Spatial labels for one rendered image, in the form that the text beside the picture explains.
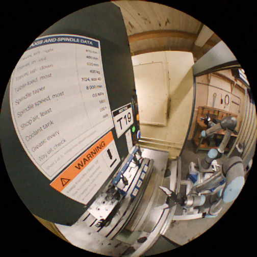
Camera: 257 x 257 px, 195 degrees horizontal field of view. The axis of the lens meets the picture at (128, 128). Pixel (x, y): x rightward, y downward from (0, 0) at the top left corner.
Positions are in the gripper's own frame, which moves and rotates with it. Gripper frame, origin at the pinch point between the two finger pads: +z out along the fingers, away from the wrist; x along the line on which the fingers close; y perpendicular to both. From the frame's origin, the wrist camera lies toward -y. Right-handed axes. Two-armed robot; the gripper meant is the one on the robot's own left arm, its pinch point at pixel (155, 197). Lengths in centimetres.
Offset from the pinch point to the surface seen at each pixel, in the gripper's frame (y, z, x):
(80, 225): 61, 59, -78
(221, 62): -71, -29, 26
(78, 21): -70, 16, -6
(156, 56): -94, 10, 85
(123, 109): -47, 15, 5
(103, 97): -52, 15, -1
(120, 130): -42.6, 15.2, 2.1
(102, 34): -68, 15, 1
